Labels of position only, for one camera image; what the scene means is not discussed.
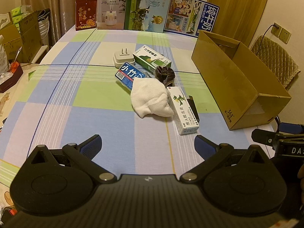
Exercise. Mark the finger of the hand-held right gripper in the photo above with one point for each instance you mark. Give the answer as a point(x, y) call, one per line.
point(291, 128)
point(262, 137)

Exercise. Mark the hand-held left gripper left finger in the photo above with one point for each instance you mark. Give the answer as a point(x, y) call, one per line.
point(91, 146)

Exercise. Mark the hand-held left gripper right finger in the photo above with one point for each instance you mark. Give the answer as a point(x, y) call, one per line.
point(204, 147)

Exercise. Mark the white ointment box green print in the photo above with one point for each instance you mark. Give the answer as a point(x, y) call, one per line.
point(184, 111)

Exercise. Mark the white knitted cloth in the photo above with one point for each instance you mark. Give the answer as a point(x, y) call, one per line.
point(149, 97)

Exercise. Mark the dark brown hair scrunchie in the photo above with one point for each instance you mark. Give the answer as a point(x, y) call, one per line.
point(163, 74)

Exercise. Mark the green and white small box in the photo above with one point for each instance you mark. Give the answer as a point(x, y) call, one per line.
point(149, 58)

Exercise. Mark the checked tablecloth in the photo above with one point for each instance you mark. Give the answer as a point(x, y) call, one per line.
point(71, 123)

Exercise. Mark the black lighter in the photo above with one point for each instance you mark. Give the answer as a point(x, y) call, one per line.
point(193, 106)

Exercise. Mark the chair with quilted cover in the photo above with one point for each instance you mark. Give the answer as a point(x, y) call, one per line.
point(275, 59)

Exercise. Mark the blue plastic pack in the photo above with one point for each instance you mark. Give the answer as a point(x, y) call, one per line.
point(127, 74)

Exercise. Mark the white power plug adapter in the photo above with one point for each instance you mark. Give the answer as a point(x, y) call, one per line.
point(122, 58)

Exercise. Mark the dark wooden tray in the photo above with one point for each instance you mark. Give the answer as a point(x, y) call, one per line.
point(10, 80)

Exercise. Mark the white bucket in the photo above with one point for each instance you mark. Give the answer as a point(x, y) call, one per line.
point(43, 28)

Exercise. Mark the brown storage cardboard box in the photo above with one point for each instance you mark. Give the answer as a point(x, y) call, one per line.
point(21, 38)

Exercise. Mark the red gift box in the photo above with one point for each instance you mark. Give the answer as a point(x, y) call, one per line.
point(86, 14)

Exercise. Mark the blue cartoon milk carton box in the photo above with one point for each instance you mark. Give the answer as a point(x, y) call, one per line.
point(190, 15)

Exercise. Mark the white humidifier box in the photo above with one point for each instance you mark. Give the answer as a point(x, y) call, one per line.
point(110, 11)

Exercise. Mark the stack of green boxes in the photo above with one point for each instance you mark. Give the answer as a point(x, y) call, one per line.
point(19, 16)

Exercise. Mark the green meadow milk carton box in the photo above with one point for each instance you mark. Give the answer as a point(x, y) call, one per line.
point(147, 7)

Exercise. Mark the empty wall socket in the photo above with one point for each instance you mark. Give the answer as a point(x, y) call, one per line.
point(285, 35)

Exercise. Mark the wall socket with plug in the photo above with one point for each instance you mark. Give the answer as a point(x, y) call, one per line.
point(276, 29)

